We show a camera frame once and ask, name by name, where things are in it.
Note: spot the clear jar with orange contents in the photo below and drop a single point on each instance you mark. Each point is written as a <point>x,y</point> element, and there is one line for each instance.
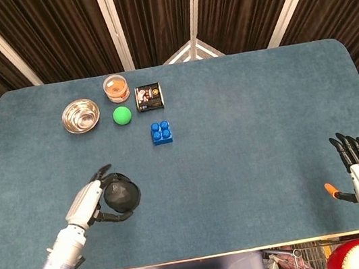
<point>116,88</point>

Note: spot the blue felt table mat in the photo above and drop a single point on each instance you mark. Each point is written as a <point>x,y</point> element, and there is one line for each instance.
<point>240,172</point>

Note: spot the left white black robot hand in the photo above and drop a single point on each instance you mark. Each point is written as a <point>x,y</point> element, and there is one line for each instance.
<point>83,204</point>

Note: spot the green ball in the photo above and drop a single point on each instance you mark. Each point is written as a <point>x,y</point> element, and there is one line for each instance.
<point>122,115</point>

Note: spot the steel bowl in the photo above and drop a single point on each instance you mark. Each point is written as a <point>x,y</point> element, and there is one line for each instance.
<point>81,116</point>

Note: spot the black cup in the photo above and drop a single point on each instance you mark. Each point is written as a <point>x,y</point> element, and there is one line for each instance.
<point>120,195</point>

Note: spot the blue building block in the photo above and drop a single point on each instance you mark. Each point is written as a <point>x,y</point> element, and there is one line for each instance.
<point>161,133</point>

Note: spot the black playing card box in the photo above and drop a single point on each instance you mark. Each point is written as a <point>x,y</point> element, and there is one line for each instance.
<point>149,97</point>

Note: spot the brown curtain folding screen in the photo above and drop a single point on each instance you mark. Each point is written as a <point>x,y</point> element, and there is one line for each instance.
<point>154,15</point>

